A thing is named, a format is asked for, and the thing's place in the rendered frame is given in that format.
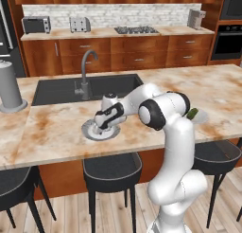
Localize dark grey sink basin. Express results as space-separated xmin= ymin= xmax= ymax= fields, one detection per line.
xmin=31 ymin=73 xmax=145 ymax=107

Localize grey round plate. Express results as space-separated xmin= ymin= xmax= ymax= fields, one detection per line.
xmin=80 ymin=117 xmax=122 ymax=142

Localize grey toaster oven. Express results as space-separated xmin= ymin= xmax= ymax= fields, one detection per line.
xmin=21 ymin=15 xmax=52 ymax=35

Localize pale grey plate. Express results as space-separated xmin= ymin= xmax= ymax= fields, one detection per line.
xmin=189 ymin=110 xmax=210 ymax=125

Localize brown wooden base cupboards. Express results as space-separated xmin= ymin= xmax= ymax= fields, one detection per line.
xmin=21 ymin=33 xmax=216 ymax=78

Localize black gas hob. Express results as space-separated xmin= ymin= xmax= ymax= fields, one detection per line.
xmin=113 ymin=26 xmax=160 ymax=35

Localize black bar stool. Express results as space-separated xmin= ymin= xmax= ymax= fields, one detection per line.
xmin=235 ymin=206 xmax=242 ymax=223
xmin=82 ymin=152 xmax=144 ymax=233
xmin=192 ymin=139 xmax=242 ymax=229
xmin=0 ymin=165 xmax=58 ymax=233

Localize black built-in microwave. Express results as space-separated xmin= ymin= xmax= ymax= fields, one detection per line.
xmin=219 ymin=0 xmax=242 ymax=22

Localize brown wooden island cabinet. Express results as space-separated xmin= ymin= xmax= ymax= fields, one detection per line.
xmin=32 ymin=137 xmax=242 ymax=202

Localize grey cylindrical appliance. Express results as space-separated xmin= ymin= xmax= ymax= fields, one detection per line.
xmin=0 ymin=60 xmax=29 ymax=114

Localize dark grey fridge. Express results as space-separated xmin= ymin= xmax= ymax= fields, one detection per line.
xmin=0 ymin=0 xmax=26 ymax=79

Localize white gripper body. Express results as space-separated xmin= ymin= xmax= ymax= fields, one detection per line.
xmin=93 ymin=125 xmax=112 ymax=138

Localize green cucumber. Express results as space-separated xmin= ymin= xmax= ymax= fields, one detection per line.
xmin=186 ymin=107 xmax=199 ymax=120

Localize grey curved tap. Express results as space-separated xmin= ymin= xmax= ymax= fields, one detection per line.
xmin=74 ymin=49 xmax=99 ymax=101

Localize grey coffee machine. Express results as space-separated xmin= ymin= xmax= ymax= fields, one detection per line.
xmin=187 ymin=9 xmax=207 ymax=30

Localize silver toaster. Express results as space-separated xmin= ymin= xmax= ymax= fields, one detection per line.
xmin=69 ymin=16 xmax=92 ymax=34

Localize black built-in oven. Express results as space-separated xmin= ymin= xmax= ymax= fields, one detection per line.
xmin=210 ymin=24 xmax=242 ymax=62

